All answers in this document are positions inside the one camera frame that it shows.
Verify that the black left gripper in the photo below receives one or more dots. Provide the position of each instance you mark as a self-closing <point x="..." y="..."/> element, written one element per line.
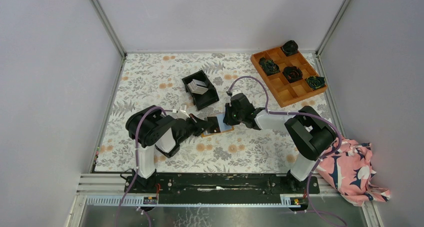
<point x="199" y="125"/>

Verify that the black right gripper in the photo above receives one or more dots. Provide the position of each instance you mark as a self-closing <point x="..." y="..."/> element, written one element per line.
<point x="227" y="119"/>

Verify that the black VIP credit card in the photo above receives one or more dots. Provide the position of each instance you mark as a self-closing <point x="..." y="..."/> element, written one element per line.
<point x="215" y="127"/>

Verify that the yellow leather card holder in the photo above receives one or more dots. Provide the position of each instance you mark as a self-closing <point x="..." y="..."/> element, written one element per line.
<point x="223" y="127"/>

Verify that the black plastic card box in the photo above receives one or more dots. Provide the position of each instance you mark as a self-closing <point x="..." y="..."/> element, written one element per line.
<point x="205" y="100"/>

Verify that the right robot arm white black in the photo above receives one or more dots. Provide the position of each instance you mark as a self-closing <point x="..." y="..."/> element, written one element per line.
<point x="311" y="134"/>

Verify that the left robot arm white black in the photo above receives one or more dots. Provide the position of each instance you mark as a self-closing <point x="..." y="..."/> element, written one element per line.
<point x="155" y="128"/>

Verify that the stack of credit cards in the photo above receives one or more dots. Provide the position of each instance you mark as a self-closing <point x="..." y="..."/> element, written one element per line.
<point x="197" y="87"/>

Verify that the rolled green tie left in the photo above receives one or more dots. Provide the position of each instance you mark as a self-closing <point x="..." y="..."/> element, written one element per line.
<point x="269" y="66"/>

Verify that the rolled green tie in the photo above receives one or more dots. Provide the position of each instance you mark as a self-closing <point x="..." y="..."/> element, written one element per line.
<point x="316" y="82"/>
<point x="269" y="66"/>

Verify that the orange wooden compartment tray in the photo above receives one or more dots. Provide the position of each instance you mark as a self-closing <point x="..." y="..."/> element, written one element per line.
<point x="286" y="93"/>

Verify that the rolled dark tie centre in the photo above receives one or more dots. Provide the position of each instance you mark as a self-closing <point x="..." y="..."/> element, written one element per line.
<point x="292" y="74"/>

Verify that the rolled dark tie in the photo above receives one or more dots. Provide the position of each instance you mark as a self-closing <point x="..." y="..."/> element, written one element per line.
<point x="292" y="74"/>
<point x="290" y="47"/>

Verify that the floral patterned table mat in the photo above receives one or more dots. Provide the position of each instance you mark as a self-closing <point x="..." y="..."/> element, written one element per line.
<point x="156" y="79"/>

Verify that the rolled green tie right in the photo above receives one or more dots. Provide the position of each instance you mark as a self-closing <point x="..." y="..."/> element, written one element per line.
<point x="316" y="82"/>

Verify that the rolled dark tie top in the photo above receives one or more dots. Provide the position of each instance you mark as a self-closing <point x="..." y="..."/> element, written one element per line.
<point x="290" y="47"/>

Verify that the pink patterned cloth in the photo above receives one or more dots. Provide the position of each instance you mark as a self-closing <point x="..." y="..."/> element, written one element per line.
<point x="349" y="170"/>

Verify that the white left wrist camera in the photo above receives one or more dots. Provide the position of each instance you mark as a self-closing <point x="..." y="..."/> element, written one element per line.
<point x="181" y="113"/>

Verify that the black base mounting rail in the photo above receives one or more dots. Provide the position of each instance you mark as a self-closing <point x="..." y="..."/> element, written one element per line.
<point x="220" y="188"/>

